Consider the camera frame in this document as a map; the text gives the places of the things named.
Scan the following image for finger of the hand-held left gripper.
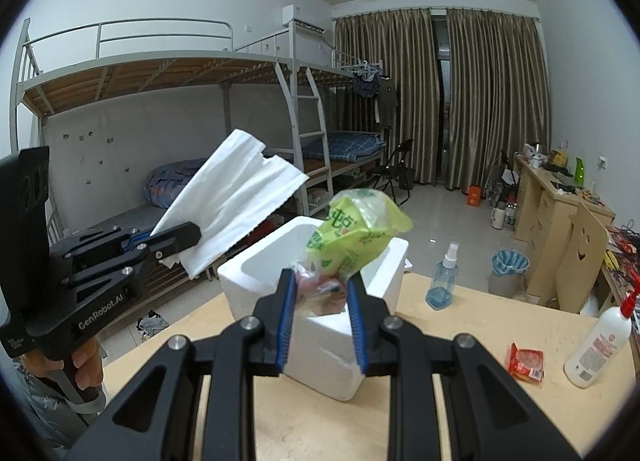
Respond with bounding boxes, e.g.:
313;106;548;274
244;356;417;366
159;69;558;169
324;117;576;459
62;222;202;294
49;225;153;262

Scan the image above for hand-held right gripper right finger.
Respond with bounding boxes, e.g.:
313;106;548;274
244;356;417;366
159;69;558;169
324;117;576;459
346;273;581;461

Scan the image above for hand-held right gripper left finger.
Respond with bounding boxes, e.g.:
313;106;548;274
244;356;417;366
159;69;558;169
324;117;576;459
65;268;296;461

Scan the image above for white foam box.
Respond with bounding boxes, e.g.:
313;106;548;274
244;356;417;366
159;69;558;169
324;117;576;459
217;216;409;402

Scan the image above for white paper tissue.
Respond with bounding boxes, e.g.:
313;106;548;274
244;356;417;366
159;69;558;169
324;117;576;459
150;129;310;281

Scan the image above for yellow-green plastic snack bag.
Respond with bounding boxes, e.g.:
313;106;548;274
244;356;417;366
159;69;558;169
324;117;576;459
295;187;414;314

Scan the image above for person's left forearm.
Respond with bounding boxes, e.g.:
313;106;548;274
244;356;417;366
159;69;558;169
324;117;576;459
10;356;101;447

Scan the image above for person's left hand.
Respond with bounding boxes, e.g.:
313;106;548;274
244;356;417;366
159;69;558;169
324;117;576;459
20;338;105;394

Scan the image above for blue orange patterned blanket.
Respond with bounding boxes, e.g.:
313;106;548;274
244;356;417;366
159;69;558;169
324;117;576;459
145;159;211;209

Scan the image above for grey clothes heap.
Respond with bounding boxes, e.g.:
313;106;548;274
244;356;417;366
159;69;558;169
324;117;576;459
137;311;171;342

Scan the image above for clear blue spray bottle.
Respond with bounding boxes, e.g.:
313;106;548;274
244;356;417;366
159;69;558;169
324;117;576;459
425;242;460;312

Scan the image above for white metal bunk ladder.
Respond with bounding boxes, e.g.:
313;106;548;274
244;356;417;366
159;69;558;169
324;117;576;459
274;61;335;222

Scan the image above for metal bunk bed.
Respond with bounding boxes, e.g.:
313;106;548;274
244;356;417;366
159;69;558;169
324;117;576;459
10;18;301;292
290;18;401;202

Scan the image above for bin with blue liner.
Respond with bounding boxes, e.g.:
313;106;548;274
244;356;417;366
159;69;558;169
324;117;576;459
487;248;530;298

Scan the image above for red snack packet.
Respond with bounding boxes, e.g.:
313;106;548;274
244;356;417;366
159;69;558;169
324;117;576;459
505;342;546;384

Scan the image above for blue plaid bedding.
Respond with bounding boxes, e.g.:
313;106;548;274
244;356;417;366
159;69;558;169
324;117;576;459
302;131;388;162

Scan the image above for black folding chair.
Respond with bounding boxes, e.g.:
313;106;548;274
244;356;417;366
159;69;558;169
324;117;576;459
372;138;416;204

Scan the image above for brown curtain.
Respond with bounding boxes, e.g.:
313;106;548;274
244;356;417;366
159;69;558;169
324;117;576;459
332;8;441;186
445;7;551;189

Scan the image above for dark hanging clothes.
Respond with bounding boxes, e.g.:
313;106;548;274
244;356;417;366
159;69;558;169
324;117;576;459
350;68;400;129

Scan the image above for light wooden desk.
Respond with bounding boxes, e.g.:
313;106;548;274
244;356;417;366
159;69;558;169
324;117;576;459
514;153;616;309

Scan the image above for white pump lotion bottle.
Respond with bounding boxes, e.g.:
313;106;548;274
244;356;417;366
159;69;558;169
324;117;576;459
564;288;640;389

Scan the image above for wooden smiley face chair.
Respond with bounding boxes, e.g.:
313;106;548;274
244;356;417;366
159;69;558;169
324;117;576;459
555;201;611;314

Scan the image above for white air conditioner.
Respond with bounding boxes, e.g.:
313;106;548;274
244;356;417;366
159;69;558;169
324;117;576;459
281;4;326;34

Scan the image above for desk with patterned top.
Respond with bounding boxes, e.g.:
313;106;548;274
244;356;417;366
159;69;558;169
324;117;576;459
595;228;640;342

